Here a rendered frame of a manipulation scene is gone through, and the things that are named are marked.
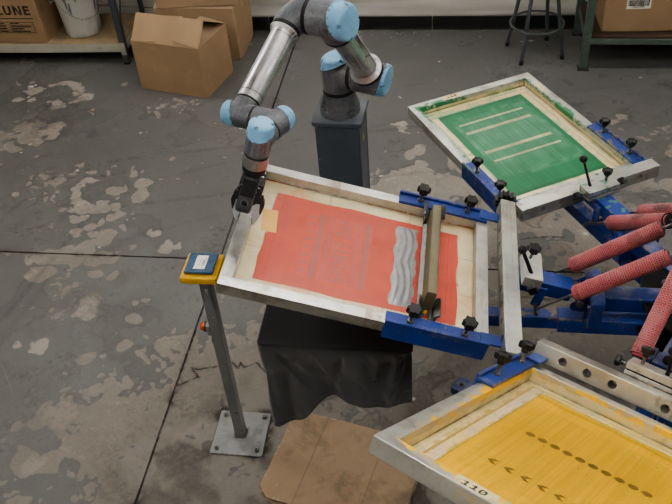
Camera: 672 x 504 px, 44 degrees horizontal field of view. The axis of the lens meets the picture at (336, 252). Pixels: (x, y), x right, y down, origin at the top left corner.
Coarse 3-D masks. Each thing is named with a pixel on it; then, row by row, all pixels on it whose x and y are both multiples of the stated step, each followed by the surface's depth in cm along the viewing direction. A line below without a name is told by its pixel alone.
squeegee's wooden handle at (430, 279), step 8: (432, 208) 265; (440, 208) 265; (432, 216) 261; (440, 216) 262; (432, 224) 258; (440, 224) 259; (432, 232) 255; (432, 240) 252; (432, 248) 250; (432, 256) 247; (424, 264) 253; (432, 264) 244; (424, 272) 249; (432, 272) 242; (424, 280) 246; (432, 280) 239; (424, 288) 242; (432, 288) 237; (424, 296) 239; (432, 296) 237; (424, 304) 239; (432, 304) 239
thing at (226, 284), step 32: (320, 192) 275; (352, 192) 273; (480, 224) 274; (480, 256) 262; (224, 288) 233; (256, 288) 233; (480, 288) 252; (352, 320) 234; (384, 320) 234; (480, 320) 242
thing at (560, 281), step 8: (544, 272) 255; (520, 280) 251; (544, 280) 252; (552, 280) 253; (560, 280) 254; (568, 280) 254; (520, 288) 254; (552, 288) 252; (560, 288) 252; (568, 288) 252; (552, 296) 254; (560, 296) 254
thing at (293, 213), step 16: (272, 208) 265; (288, 208) 266; (304, 208) 268; (320, 208) 269; (336, 208) 271; (288, 224) 261; (304, 224) 262; (368, 224) 268; (384, 224) 270; (400, 224) 271; (384, 240) 264; (448, 240) 270; (384, 256) 259; (416, 256) 262; (448, 256) 265; (448, 272) 259
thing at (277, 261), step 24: (264, 240) 253; (288, 240) 255; (264, 264) 246; (288, 264) 248; (384, 264) 256; (312, 288) 242; (336, 288) 244; (384, 288) 248; (456, 288) 255; (456, 312) 247
